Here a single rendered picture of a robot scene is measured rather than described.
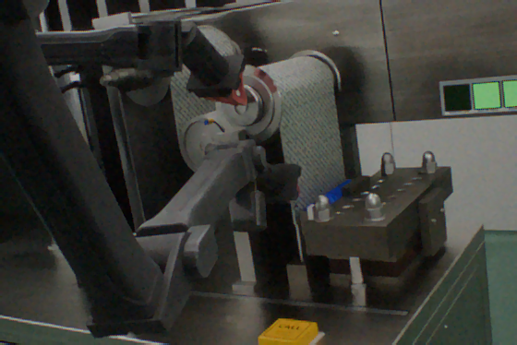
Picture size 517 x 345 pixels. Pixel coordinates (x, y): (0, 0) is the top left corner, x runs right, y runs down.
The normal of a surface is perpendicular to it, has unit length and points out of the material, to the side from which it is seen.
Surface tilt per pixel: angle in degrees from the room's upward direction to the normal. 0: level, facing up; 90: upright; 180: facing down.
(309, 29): 90
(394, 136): 90
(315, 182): 90
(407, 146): 90
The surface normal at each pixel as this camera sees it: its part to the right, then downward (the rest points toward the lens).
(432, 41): -0.51, 0.25
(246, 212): -0.25, -0.19
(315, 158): 0.84, -0.02
